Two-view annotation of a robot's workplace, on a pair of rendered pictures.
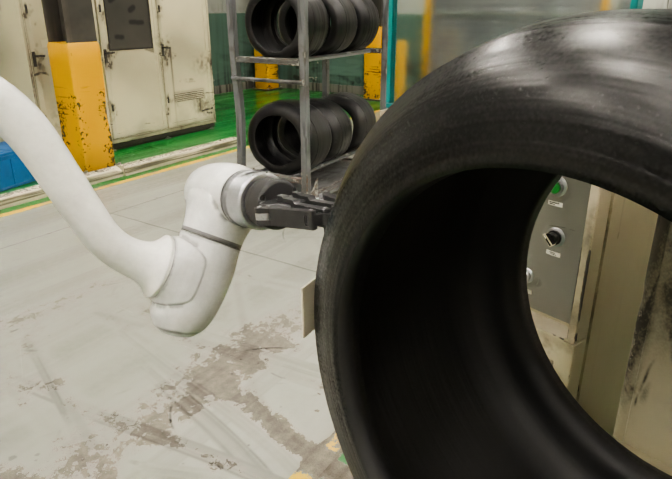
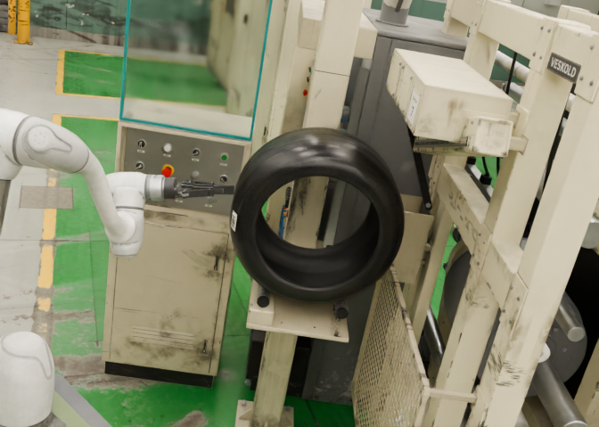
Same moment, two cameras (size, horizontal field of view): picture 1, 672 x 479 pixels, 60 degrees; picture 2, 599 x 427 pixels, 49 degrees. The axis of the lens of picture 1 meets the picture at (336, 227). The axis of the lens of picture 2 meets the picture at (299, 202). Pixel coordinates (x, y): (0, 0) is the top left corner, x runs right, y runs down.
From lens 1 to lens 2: 182 cm
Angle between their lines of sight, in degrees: 51
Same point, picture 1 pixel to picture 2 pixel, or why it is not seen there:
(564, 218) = (227, 170)
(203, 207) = (135, 195)
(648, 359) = (295, 217)
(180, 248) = (133, 216)
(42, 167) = (105, 191)
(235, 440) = not seen: outside the picture
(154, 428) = not seen: outside the picture
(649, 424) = (295, 237)
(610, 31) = (332, 149)
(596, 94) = (335, 162)
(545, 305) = (219, 210)
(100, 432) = not seen: outside the picture
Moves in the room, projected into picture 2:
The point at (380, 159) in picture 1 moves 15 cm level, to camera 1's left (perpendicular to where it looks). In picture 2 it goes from (278, 175) to (246, 183)
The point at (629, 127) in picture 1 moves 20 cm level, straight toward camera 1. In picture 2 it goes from (341, 168) to (372, 192)
